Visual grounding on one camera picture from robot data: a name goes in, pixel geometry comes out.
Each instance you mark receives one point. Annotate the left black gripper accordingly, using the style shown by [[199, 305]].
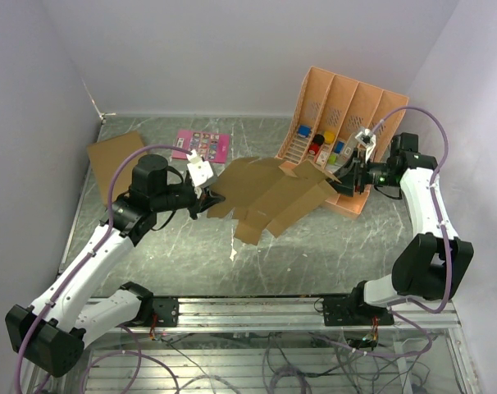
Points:
[[207, 199]]

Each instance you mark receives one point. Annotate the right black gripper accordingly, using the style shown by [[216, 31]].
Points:
[[353, 175]]

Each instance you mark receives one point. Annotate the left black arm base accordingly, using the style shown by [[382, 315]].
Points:
[[166, 311]]

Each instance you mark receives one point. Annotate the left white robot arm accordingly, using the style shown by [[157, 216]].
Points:
[[55, 329]]

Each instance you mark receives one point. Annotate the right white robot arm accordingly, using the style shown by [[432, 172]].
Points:
[[431, 267]]

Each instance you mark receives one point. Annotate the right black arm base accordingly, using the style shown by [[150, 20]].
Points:
[[347, 312]]

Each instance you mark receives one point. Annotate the white card box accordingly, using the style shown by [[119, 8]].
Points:
[[322, 158]]

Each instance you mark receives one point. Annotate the closed brown cardboard box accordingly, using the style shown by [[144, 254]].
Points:
[[106, 156]]

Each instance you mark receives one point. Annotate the green block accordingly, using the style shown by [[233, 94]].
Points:
[[332, 159]]

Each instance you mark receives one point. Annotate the red block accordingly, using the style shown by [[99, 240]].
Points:
[[314, 149]]

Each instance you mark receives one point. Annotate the yellow block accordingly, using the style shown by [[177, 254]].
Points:
[[329, 137]]

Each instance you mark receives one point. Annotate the pink sticker sheet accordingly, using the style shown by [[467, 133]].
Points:
[[214, 147]]

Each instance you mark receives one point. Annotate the blue block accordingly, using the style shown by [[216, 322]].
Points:
[[304, 131]]

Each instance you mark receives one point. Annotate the orange plastic file organizer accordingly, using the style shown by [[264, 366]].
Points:
[[341, 105]]

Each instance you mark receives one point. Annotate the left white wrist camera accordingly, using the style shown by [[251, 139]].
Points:
[[200, 170]]

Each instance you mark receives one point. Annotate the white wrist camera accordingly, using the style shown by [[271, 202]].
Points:
[[366, 141], [200, 170]]

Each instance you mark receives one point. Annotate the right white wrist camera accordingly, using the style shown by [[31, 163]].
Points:
[[366, 141]]

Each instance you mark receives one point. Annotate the aluminium mounting rail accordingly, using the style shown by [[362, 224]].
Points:
[[259, 314]]

